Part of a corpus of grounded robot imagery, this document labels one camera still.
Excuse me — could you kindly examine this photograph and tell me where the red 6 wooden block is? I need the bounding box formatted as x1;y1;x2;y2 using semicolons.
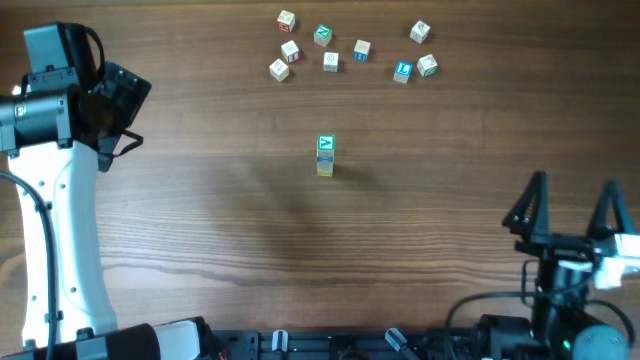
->
410;20;431;44

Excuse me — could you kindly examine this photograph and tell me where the red I wooden block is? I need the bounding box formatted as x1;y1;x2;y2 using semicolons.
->
281;40;300;63

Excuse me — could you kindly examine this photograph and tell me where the yellow O wooden block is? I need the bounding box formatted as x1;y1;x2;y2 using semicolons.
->
269;59;290;82

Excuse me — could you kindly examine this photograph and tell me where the green N wooden block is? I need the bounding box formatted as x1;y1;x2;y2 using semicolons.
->
314;24;333;47

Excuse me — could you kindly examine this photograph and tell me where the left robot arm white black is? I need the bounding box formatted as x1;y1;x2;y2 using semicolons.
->
1;22;226;359

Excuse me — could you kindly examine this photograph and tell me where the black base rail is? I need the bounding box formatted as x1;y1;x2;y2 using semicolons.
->
213;329;512;360

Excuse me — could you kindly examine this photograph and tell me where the blue L wooden block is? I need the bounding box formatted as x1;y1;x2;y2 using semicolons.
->
393;61;413;84

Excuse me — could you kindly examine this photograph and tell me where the red top left wooden block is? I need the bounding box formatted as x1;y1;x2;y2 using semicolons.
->
277;10;296;33

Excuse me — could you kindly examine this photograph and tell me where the green side plain wooden block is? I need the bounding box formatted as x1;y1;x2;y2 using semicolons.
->
323;52;339;73

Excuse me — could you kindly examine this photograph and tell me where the red O wooden block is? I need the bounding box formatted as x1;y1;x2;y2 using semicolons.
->
317;163;334;172

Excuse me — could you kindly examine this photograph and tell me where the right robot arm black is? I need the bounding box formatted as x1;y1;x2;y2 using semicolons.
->
471;171;639;359

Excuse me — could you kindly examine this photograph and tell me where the green V wooden block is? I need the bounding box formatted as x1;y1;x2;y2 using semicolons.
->
317;134;335;152

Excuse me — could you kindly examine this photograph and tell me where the blue X B wooden block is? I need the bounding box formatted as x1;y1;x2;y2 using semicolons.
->
316;150;335;163

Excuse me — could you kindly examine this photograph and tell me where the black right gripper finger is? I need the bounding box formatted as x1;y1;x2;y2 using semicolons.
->
586;181;636;240
502;171;550;243

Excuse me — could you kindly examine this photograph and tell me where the blue H wooden block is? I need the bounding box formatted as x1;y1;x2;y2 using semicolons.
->
353;39;371;62

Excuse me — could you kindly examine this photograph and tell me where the green Z wooden block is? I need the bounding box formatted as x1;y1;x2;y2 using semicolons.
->
417;54;438;77

